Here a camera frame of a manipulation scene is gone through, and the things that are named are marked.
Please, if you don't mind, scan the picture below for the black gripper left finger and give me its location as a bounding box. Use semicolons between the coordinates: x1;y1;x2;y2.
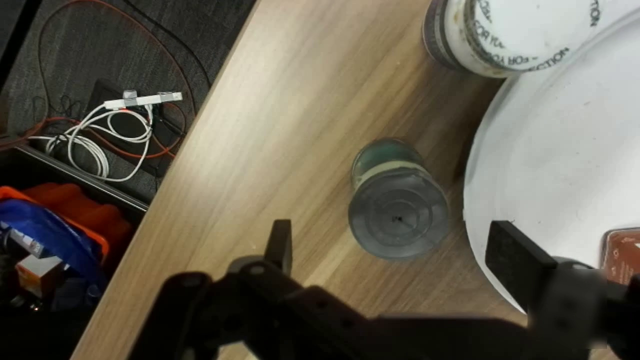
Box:
264;221;292;275

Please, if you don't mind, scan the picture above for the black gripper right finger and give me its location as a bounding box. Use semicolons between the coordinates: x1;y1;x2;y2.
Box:
484;221;558;312

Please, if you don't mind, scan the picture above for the red lid spice bottle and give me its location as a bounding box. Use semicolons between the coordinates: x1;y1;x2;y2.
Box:
601;228;640;285

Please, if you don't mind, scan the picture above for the small green label can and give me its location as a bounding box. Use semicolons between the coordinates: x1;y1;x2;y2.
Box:
348;139;450;260

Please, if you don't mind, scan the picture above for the white pill bottle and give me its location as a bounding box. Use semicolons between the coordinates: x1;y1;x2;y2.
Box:
422;0;640;78

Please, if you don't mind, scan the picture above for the white paper plate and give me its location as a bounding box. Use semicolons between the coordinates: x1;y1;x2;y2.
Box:
463;7;640;317

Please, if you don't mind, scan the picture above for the blue and orange bag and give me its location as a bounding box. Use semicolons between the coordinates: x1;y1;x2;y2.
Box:
0;183;132;291

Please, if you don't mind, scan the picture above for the white cable bundle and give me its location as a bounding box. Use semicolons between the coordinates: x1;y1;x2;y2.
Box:
27;88;185;187

